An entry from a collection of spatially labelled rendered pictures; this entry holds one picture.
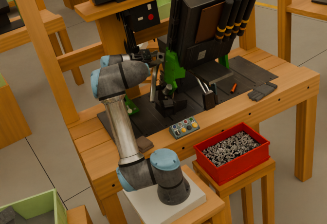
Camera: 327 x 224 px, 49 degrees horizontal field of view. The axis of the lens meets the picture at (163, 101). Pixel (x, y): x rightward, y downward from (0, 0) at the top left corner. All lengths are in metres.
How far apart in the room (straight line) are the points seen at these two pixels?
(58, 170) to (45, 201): 1.64
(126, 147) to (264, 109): 0.99
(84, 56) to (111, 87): 0.84
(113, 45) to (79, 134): 0.57
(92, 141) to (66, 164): 1.38
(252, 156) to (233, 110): 0.37
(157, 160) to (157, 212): 0.25
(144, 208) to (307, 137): 1.39
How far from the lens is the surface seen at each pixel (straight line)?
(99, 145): 2.09
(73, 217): 1.89
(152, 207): 1.66
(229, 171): 1.78
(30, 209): 1.89
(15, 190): 3.50
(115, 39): 2.22
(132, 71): 1.48
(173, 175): 1.54
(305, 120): 2.55
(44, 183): 3.42
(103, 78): 1.48
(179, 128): 1.95
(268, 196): 2.06
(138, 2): 2.09
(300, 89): 2.35
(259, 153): 1.85
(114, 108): 1.50
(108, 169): 1.88
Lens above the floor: 2.12
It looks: 33 degrees down
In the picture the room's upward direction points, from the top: 12 degrees counter-clockwise
